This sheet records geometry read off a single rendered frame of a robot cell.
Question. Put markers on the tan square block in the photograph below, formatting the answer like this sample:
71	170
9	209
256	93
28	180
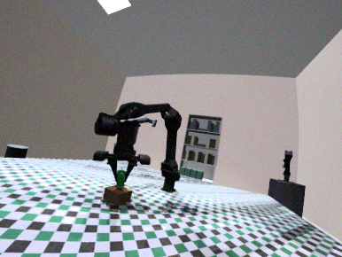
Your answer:
117	197

